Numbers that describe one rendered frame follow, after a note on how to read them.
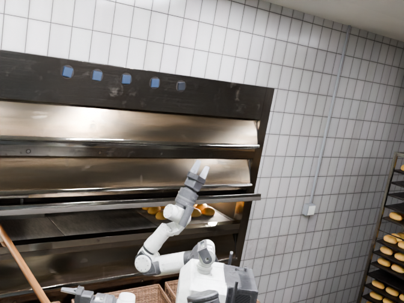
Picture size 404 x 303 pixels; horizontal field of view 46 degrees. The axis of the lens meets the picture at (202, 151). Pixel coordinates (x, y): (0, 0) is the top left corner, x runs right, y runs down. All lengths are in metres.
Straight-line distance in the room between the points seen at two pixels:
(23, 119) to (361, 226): 3.00
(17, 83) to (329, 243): 2.75
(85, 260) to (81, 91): 0.92
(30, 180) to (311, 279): 2.49
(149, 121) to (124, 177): 0.33
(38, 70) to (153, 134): 0.70
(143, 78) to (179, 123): 0.36
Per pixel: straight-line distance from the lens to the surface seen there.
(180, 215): 2.11
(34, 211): 2.29
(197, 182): 2.11
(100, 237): 2.66
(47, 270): 2.63
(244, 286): 1.88
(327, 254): 4.09
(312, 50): 3.31
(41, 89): 2.31
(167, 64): 2.58
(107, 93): 2.43
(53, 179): 2.43
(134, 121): 2.54
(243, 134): 2.99
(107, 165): 2.54
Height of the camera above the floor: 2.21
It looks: 11 degrees down
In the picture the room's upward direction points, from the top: 10 degrees clockwise
